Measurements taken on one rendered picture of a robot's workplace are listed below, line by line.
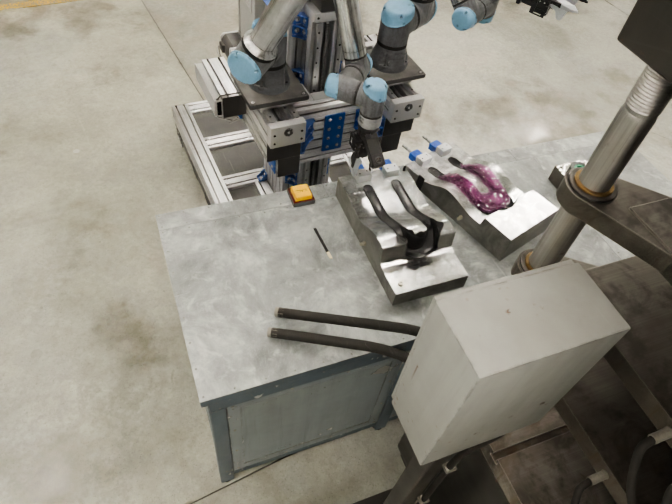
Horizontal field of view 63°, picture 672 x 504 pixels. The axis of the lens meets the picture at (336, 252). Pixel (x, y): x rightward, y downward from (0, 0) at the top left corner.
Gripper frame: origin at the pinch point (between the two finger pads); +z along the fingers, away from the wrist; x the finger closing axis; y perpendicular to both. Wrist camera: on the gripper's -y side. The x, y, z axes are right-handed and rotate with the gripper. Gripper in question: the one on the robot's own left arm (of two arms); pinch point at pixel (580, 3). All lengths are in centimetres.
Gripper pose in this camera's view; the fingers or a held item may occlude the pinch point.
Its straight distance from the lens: 202.6
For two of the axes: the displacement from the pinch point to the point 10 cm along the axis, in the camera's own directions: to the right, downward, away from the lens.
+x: -6.4, 6.4, -4.3
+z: 7.7, 5.4, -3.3
